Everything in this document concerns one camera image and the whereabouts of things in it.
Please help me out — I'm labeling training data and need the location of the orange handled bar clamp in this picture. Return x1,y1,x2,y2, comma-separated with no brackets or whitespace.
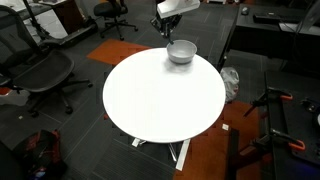
244,86,295,118
249,128,307,153

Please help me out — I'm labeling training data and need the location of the black keyboard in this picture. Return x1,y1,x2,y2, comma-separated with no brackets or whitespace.
252,13,282,25

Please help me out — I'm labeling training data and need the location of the white topped standing desk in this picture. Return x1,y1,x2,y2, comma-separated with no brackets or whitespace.
0,0,100,48

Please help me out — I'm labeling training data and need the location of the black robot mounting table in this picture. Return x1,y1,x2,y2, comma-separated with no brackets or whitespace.
264,69,320,180

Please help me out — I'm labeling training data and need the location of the black office desk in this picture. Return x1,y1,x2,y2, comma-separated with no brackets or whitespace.
217,3,320,73

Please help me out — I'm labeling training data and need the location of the white metal table base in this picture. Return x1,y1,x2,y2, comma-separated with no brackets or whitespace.
131,137,192,172

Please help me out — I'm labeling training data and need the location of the black swivel office chair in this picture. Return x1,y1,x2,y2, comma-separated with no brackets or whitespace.
93,0,140,42

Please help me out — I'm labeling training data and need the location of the red and black backpack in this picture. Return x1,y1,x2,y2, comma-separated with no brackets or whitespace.
13,128,68,180

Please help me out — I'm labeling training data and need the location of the white plastic bag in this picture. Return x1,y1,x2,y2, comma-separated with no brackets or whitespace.
219,66,241,104

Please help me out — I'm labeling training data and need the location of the grey computer mouse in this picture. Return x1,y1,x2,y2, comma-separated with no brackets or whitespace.
240,6,251,17

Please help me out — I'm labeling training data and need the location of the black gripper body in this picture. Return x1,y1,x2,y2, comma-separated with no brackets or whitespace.
150,14,183,36

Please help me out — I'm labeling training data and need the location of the brown wooden cabinet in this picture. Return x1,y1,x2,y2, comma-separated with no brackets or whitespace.
52,0,86,35

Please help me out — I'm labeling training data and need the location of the black upright post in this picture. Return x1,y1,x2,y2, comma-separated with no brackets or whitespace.
225,128,241,180

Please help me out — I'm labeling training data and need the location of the grey metal bowl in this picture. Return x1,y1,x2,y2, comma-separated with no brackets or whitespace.
166,39,198,65

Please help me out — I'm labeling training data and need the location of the black mesh office chair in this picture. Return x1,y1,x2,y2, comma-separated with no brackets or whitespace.
0,4,94,119

